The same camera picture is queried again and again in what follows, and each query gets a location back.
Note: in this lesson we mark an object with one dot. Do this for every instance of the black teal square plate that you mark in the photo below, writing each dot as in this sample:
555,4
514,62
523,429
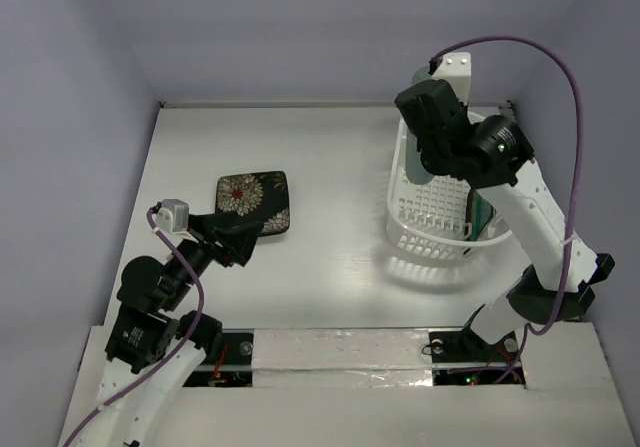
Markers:
479,213

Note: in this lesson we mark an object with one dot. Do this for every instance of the small black floral plate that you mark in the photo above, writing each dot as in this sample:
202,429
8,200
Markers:
243,194

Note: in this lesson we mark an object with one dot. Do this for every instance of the pale green plate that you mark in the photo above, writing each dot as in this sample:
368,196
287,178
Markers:
415,171

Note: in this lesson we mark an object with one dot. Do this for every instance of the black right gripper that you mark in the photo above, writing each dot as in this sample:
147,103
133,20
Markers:
430,154

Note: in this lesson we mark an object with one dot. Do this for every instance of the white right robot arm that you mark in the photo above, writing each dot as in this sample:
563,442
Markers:
494,157

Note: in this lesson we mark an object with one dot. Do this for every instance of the silver taped front panel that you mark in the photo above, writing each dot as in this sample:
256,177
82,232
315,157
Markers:
340,358

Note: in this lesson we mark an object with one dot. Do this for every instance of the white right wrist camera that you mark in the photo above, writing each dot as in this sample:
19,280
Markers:
455,68

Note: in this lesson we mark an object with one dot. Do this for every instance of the white plastic dish rack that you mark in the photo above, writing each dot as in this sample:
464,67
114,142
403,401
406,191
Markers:
429,221

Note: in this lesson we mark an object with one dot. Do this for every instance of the large black floral plate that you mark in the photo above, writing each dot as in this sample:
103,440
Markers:
274,217

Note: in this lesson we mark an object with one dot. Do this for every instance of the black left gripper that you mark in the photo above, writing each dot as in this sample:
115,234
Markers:
238,240

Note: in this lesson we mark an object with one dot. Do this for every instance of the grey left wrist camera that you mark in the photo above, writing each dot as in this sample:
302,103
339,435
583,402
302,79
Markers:
170,216

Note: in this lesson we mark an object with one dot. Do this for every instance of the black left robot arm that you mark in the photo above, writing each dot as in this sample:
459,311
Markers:
161,333

